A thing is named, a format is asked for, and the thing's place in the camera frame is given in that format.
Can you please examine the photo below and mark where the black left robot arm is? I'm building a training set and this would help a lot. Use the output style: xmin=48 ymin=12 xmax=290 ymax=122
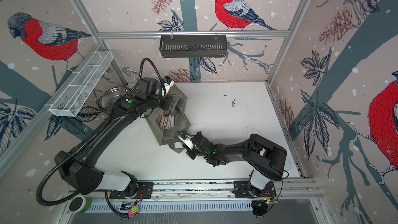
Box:
xmin=55 ymin=76 xmax=174 ymax=198

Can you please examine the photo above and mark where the white wire mesh basket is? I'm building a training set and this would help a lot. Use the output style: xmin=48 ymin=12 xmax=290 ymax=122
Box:
xmin=49 ymin=51 xmax=114 ymax=117

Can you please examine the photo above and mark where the green tape roll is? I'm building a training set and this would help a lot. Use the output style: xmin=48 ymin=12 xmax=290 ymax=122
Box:
xmin=69 ymin=196 xmax=92 ymax=213

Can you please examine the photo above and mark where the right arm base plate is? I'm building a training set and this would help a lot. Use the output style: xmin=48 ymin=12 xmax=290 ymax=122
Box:
xmin=232 ymin=180 xmax=277 ymax=199

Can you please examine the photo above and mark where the black hanging shelf basket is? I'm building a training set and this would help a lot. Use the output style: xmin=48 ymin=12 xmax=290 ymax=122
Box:
xmin=159 ymin=35 xmax=228 ymax=58

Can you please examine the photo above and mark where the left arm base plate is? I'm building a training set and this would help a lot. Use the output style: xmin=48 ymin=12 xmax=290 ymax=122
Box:
xmin=109 ymin=181 xmax=154 ymax=200

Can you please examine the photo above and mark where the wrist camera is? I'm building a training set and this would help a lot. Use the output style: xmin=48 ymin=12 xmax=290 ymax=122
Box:
xmin=163 ymin=76 xmax=175 ymax=95
xmin=178 ymin=132 xmax=194 ymax=150

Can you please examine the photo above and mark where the black corrugated cable hose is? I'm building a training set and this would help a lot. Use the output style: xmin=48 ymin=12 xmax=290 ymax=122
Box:
xmin=36 ymin=57 xmax=165 ymax=207

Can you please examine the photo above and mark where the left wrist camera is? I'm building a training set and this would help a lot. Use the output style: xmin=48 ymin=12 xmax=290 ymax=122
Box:
xmin=163 ymin=76 xmax=175 ymax=95

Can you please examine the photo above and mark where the pink circuit board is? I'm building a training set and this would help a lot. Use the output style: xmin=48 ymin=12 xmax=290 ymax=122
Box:
xmin=120 ymin=203 xmax=140 ymax=219

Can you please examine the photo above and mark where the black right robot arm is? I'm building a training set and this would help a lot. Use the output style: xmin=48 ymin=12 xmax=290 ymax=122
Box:
xmin=178 ymin=132 xmax=287 ymax=181

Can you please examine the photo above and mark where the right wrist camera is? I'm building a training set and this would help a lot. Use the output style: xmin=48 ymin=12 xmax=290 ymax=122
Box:
xmin=178 ymin=132 xmax=194 ymax=150

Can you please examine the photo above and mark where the aluminium mounting rail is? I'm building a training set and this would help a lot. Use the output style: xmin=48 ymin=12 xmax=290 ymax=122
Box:
xmin=66 ymin=178 xmax=324 ymax=201

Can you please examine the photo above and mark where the olive green tote bag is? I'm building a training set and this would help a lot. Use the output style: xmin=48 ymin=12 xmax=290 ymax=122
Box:
xmin=146 ymin=85 xmax=191 ymax=153

